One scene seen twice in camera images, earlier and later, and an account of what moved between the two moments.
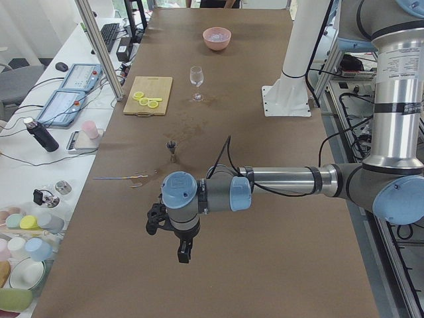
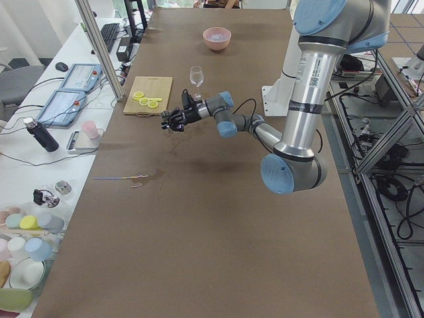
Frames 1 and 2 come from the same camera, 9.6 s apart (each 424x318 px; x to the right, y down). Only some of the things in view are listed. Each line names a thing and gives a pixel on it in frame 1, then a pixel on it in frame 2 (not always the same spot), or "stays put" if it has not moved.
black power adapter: [124, 48] stays put
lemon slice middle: [144, 101] stays put
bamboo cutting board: [152, 87] stays put
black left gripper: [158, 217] → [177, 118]
